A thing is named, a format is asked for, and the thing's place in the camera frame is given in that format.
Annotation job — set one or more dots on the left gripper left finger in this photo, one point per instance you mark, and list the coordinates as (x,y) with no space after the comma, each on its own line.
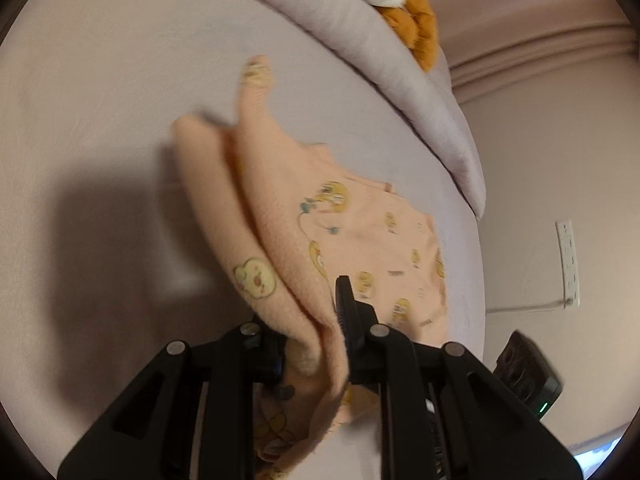
(235,371)

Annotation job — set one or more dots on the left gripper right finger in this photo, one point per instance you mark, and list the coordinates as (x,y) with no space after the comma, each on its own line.
(383,360)

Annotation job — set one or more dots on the peach printed baby garment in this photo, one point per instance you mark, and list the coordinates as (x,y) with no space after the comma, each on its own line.
(284,221)

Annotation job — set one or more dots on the black device green light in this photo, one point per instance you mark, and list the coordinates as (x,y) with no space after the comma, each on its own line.
(527,373)

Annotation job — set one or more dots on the white power strip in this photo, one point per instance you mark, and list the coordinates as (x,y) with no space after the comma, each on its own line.
(569,263)

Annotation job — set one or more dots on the mauve folded duvet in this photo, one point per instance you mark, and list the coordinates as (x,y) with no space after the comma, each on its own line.
(358,35)

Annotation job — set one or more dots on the orange plush goose feet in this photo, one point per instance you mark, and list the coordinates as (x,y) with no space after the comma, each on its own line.
(415,24)

